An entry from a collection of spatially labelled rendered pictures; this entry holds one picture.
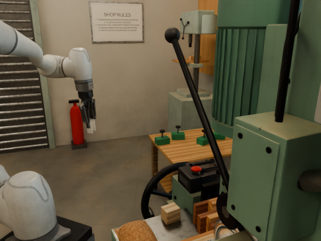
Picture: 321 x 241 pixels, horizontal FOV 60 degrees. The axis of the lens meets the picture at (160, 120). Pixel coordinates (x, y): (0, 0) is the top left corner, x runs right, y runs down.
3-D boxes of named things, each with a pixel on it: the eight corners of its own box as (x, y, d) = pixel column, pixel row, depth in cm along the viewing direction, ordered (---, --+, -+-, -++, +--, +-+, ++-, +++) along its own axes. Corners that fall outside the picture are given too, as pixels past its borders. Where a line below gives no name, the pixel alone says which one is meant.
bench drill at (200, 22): (200, 141, 367) (206, 13, 317) (224, 161, 311) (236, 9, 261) (165, 146, 353) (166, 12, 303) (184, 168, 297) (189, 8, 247)
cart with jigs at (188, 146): (210, 175, 281) (214, 115, 261) (244, 208, 230) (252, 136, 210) (148, 188, 260) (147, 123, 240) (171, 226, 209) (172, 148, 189)
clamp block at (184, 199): (207, 189, 99) (208, 166, 96) (231, 211, 87) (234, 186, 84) (170, 199, 93) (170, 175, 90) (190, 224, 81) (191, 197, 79)
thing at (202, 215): (244, 214, 81) (246, 199, 79) (248, 218, 79) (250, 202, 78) (196, 230, 74) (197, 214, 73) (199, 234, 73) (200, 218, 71)
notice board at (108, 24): (143, 42, 350) (143, 2, 335) (144, 42, 348) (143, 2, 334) (91, 42, 330) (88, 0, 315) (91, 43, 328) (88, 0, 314)
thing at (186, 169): (207, 169, 95) (208, 154, 93) (227, 184, 85) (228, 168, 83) (172, 177, 89) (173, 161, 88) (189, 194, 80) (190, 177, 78)
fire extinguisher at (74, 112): (85, 142, 364) (81, 97, 345) (87, 147, 347) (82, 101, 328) (71, 144, 358) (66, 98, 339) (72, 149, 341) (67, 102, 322)
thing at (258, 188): (265, 198, 45) (277, 109, 41) (315, 233, 38) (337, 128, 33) (223, 211, 42) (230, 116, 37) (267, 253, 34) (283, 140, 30)
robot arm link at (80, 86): (95, 77, 144) (97, 88, 147) (80, 77, 147) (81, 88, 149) (86, 81, 136) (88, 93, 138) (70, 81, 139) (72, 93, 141)
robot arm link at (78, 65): (97, 76, 145) (75, 76, 149) (93, 46, 140) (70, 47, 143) (87, 81, 135) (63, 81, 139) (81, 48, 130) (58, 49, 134)
